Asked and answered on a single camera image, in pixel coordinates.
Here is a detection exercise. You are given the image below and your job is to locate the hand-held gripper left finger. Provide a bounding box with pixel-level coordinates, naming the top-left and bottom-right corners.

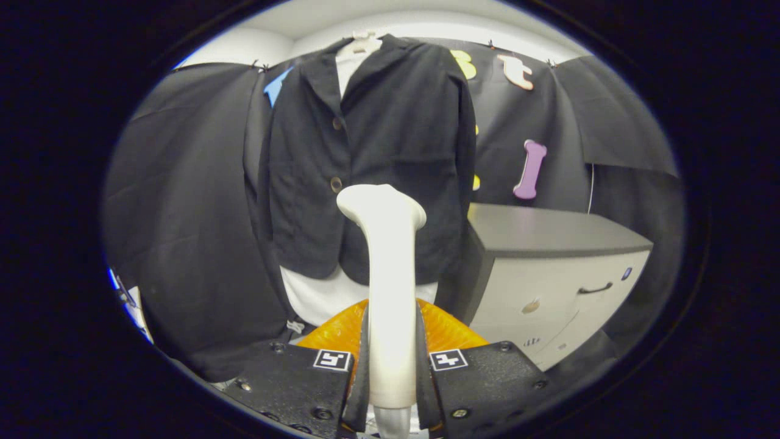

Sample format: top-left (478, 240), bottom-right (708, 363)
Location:
top-left (222, 299), bottom-right (370, 439)

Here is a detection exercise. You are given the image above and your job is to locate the white shirt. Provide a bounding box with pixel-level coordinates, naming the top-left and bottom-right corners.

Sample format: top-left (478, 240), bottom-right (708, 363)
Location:
top-left (280, 43), bottom-right (439, 327)

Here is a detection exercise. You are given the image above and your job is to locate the white and blue equipment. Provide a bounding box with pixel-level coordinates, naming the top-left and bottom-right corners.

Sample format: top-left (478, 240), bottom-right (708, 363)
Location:
top-left (108, 267), bottom-right (154, 343)

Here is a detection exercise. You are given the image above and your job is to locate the black suit jacket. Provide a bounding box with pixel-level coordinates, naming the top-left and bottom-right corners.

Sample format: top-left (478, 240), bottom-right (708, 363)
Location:
top-left (244, 34), bottom-right (477, 286)

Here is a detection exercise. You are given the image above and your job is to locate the black backdrop cloth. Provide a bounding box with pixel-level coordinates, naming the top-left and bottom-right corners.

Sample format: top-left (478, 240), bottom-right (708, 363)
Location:
top-left (102, 37), bottom-right (686, 384)

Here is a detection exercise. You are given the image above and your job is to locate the white garment steamer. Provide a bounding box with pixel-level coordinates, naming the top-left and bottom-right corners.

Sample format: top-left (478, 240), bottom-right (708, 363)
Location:
top-left (336, 184), bottom-right (427, 439)

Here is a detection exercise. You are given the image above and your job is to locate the grey cabinet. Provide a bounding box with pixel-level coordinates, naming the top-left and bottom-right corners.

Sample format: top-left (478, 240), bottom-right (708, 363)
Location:
top-left (451, 202), bottom-right (654, 371)

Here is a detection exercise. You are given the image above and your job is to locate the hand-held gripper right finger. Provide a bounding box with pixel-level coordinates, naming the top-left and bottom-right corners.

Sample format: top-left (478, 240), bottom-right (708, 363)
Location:
top-left (416, 299), bottom-right (549, 437)

